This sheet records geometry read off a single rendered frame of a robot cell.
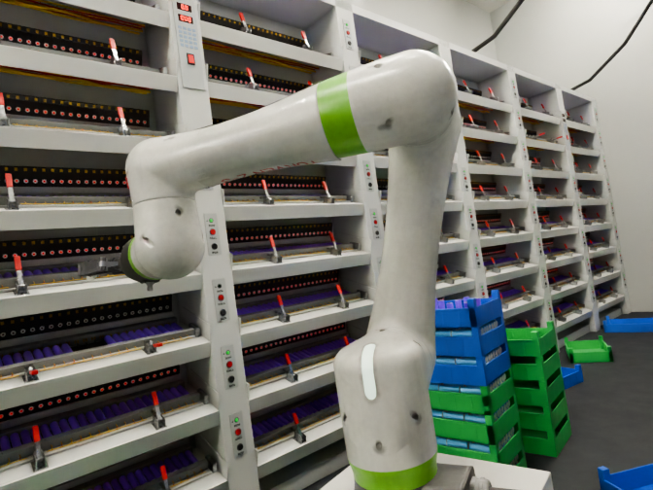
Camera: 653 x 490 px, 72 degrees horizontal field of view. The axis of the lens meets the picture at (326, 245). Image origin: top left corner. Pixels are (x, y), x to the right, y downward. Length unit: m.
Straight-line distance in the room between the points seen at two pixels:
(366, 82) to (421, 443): 0.48
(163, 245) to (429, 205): 0.43
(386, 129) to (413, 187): 0.17
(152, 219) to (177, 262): 0.08
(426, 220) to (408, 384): 0.28
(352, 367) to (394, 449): 0.12
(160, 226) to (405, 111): 0.40
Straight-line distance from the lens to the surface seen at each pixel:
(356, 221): 1.78
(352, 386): 0.63
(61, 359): 1.27
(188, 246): 0.74
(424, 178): 0.76
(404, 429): 0.64
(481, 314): 1.34
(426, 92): 0.61
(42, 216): 1.23
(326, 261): 1.58
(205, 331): 1.34
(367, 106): 0.61
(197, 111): 1.44
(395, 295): 0.76
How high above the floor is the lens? 0.70
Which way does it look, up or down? 3 degrees up
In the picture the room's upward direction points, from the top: 8 degrees counter-clockwise
